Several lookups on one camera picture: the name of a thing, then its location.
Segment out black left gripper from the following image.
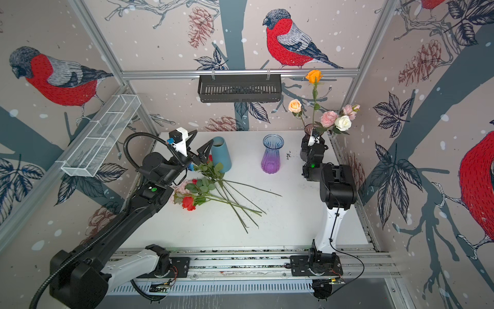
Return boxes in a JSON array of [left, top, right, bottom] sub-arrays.
[[162, 129, 212, 187]]

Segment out mauve glass vase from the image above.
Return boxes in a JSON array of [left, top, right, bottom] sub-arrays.
[[304, 124, 320, 137]]

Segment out pink carnation stem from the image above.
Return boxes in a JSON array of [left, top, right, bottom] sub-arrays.
[[320, 104, 360, 130]]

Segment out blue purple glass vase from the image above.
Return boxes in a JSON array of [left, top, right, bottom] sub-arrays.
[[261, 134, 284, 175]]

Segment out pink rose stem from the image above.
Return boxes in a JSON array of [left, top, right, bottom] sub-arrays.
[[172, 180, 192, 205]]

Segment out orange rose stem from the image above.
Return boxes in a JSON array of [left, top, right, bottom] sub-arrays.
[[288, 70, 323, 126]]

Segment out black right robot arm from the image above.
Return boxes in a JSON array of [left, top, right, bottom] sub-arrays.
[[301, 134, 356, 276]]

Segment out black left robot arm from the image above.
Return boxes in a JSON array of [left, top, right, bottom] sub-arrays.
[[30, 127, 214, 308]]

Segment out teal ceramic vase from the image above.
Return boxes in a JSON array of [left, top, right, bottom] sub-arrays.
[[211, 136, 232, 173]]

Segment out small red rose stem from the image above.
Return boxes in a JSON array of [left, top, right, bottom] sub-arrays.
[[194, 154, 225, 182]]

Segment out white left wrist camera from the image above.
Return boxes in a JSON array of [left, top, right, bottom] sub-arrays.
[[167, 127, 189, 157]]

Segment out black hanging wire basket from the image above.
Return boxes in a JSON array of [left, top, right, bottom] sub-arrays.
[[198, 74, 282, 103]]

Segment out white wire mesh basket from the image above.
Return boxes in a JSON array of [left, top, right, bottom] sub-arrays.
[[61, 94, 141, 177]]

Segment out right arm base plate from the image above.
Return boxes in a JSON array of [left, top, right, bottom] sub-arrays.
[[285, 252, 343, 277]]

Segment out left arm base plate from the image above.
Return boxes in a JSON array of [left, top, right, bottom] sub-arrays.
[[152, 257, 190, 279]]

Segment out aluminium rail base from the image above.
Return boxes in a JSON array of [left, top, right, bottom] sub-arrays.
[[110, 248, 401, 297]]

